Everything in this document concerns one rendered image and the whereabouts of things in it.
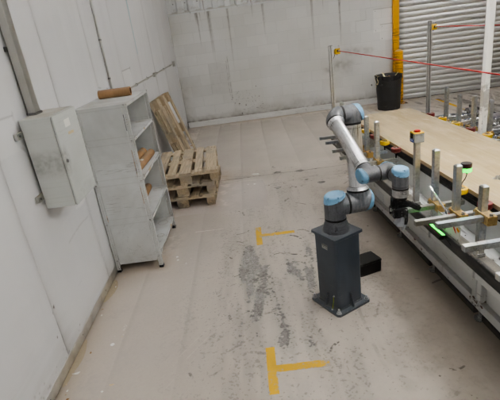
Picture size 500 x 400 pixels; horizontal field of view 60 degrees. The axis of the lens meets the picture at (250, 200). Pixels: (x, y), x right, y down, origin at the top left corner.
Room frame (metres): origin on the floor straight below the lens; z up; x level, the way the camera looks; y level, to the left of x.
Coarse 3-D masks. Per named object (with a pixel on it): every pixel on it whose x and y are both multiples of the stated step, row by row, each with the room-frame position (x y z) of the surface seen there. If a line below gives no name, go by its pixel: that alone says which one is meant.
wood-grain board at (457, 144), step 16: (384, 112) 4.86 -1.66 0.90; (400, 112) 4.76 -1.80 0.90; (416, 112) 4.65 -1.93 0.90; (384, 128) 4.17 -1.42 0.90; (400, 128) 4.09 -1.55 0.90; (416, 128) 4.01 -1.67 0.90; (432, 128) 3.93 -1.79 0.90; (448, 128) 3.85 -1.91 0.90; (400, 144) 3.55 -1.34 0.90; (432, 144) 3.43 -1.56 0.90; (448, 144) 3.37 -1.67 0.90; (464, 144) 3.31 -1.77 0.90; (480, 144) 3.26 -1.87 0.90; (496, 144) 3.20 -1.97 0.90; (448, 160) 3.00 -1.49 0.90; (464, 160) 2.95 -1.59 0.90; (480, 160) 2.91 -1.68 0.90; (496, 160) 2.86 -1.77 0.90; (448, 176) 2.69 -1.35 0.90; (464, 176) 2.65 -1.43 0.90; (480, 176) 2.62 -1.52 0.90; (496, 192) 2.34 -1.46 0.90; (496, 208) 2.18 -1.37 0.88
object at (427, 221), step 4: (468, 212) 2.21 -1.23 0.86; (472, 212) 2.21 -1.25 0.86; (436, 216) 2.22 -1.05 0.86; (440, 216) 2.21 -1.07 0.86; (444, 216) 2.21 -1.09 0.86; (448, 216) 2.20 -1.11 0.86; (452, 216) 2.20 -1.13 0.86; (468, 216) 2.20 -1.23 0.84; (416, 220) 2.21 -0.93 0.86; (420, 220) 2.20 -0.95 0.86; (424, 220) 2.19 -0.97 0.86; (428, 220) 2.19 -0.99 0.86; (432, 220) 2.19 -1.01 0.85; (436, 220) 2.19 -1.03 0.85; (440, 220) 2.19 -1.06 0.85; (444, 220) 2.20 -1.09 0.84; (416, 224) 2.19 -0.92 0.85; (420, 224) 2.19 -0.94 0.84; (424, 224) 2.19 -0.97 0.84; (428, 224) 2.19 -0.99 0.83
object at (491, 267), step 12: (384, 180) 3.29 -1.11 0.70; (420, 216) 2.61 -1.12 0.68; (444, 240) 2.29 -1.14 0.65; (456, 252) 2.15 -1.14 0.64; (468, 252) 2.05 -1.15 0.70; (468, 264) 2.03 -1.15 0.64; (480, 264) 1.92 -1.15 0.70; (492, 264) 1.90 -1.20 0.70; (480, 276) 1.91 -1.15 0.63; (492, 276) 1.82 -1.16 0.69
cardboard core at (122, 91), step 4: (116, 88) 4.18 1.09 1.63; (120, 88) 4.17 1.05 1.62; (124, 88) 4.17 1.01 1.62; (128, 88) 4.16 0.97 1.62; (100, 92) 4.17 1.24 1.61; (104, 92) 4.16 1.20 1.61; (108, 92) 4.16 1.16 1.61; (112, 92) 4.16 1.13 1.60; (116, 92) 4.15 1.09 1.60; (120, 92) 4.15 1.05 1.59; (124, 92) 4.15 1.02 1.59; (128, 92) 4.15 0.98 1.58; (100, 96) 4.16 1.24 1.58; (104, 96) 4.16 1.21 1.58; (108, 96) 4.16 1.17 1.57; (112, 96) 4.16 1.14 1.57; (116, 96) 4.17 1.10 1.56; (120, 96) 4.18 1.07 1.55
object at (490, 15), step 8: (488, 0) 3.62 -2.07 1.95; (488, 8) 3.62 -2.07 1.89; (488, 16) 3.61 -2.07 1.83; (488, 24) 3.60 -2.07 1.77; (488, 32) 3.60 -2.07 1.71; (488, 40) 3.60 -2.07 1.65; (488, 48) 3.60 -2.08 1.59; (488, 56) 3.60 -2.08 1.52; (488, 64) 3.60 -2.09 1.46; (488, 80) 3.60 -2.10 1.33; (488, 88) 3.60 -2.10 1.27; (480, 96) 3.64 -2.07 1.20; (488, 96) 3.60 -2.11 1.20; (480, 104) 3.63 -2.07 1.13; (480, 112) 3.63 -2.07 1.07; (480, 120) 3.62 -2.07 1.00; (480, 128) 3.61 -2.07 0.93
